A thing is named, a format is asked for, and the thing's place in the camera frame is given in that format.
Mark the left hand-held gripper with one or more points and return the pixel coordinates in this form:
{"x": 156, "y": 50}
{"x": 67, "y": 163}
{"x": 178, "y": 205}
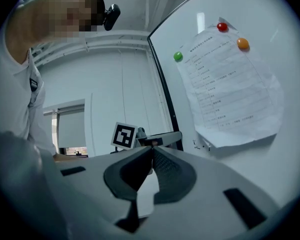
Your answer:
{"x": 123, "y": 135}

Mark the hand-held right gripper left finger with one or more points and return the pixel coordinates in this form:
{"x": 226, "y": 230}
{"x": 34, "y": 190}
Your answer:
{"x": 95, "y": 184}

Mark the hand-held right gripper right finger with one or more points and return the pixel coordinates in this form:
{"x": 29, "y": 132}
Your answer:
{"x": 202, "y": 209}

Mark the white whiteboard with black stand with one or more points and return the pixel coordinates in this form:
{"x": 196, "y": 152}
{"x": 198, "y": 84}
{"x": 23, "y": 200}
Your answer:
{"x": 272, "y": 34}

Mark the grey roller blind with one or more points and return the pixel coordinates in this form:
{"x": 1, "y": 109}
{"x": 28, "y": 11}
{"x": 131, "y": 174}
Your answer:
{"x": 72, "y": 129}

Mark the printed white paper sheet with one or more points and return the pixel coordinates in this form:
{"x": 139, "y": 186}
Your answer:
{"x": 235, "y": 91}

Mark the green round magnet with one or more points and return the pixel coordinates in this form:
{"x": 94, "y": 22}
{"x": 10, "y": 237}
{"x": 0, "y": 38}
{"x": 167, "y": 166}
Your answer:
{"x": 178, "y": 56}

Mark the person's white shirt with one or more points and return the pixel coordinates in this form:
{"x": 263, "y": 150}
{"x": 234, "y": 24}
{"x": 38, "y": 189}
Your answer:
{"x": 12, "y": 104}

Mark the black shirt clip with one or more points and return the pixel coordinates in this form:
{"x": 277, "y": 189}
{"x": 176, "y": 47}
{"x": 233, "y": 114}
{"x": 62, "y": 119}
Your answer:
{"x": 34, "y": 84}

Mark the orange round magnet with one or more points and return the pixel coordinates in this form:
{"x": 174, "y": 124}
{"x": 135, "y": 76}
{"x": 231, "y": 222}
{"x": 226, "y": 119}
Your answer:
{"x": 242, "y": 43}

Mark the red round magnet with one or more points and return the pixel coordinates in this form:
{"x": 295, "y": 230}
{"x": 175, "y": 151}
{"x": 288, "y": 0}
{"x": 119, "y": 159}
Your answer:
{"x": 222, "y": 26}

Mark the white ceiling pipes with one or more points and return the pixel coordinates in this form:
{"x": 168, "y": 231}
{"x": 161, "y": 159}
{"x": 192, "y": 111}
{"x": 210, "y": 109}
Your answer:
{"x": 150, "y": 6}

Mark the person's head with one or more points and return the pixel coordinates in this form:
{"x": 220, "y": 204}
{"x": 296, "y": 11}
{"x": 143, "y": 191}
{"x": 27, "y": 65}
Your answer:
{"x": 27, "y": 21}

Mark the window with dark frame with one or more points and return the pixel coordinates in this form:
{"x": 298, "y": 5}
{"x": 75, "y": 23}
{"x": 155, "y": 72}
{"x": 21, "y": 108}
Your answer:
{"x": 72, "y": 104}

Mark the black head-worn camera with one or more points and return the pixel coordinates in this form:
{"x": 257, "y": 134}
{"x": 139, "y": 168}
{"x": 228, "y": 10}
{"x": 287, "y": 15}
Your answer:
{"x": 111, "y": 17}

